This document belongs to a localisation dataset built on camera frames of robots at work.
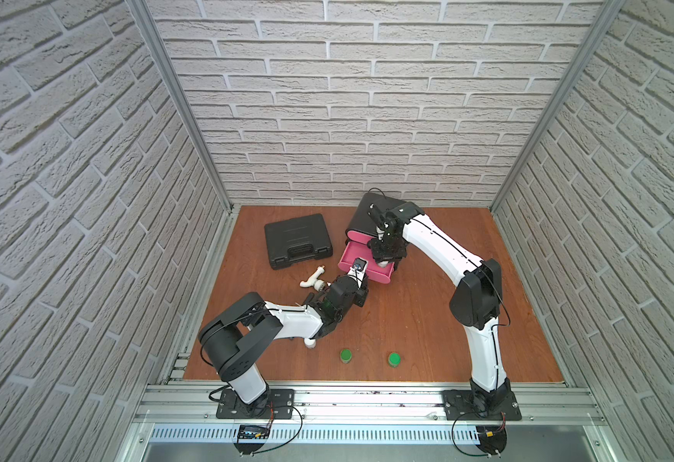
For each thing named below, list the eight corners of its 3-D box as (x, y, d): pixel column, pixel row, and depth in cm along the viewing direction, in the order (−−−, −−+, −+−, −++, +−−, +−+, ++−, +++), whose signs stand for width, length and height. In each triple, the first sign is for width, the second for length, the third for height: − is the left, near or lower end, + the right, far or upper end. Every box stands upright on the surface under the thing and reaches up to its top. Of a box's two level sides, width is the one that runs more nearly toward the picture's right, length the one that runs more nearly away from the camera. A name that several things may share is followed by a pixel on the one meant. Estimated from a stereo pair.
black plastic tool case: (273, 271, 101) (270, 263, 97) (266, 230, 113) (263, 222, 109) (333, 256, 105) (333, 248, 101) (321, 218, 117) (320, 210, 113)
